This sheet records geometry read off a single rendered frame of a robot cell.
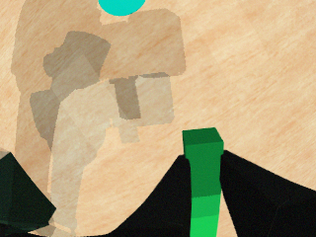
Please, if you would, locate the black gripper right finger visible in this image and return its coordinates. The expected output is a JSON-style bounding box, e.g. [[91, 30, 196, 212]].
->
[[220, 150, 316, 237]]

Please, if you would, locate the cyan circle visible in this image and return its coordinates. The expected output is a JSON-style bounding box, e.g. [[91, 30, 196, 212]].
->
[[99, 0, 146, 17]]

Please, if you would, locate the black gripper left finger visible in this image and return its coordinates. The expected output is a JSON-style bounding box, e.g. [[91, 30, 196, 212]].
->
[[87, 154, 193, 237]]

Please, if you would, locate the green rectangular block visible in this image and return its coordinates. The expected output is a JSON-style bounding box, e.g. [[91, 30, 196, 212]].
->
[[182, 126, 224, 237]]

